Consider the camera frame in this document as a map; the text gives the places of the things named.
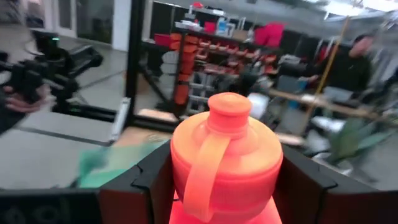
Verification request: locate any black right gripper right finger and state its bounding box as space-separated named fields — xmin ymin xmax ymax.
xmin=273 ymin=144 xmax=338 ymax=224

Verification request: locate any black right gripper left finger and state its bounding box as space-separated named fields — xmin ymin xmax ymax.
xmin=99 ymin=141 xmax=175 ymax=224

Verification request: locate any orange plastic bottle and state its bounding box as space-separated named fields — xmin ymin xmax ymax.
xmin=169 ymin=92 xmax=284 ymax=224

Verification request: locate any teal translucent plastic bin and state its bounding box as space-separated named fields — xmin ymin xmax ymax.
xmin=76 ymin=141 xmax=170 ymax=189

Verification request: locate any green pineapple top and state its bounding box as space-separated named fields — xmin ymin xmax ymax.
xmin=323 ymin=119 xmax=394 ymax=166

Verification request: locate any person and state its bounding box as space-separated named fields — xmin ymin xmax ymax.
xmin=310 ymin=32 xmax=379 ymax=103

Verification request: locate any storage shelf with red bins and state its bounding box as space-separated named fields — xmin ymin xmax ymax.
xmin=141 ymin=1 xmax=287 ymax=116

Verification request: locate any person's hand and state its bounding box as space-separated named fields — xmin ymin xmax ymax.
xmin=2 ymin=85 xmax=50 ymax=114

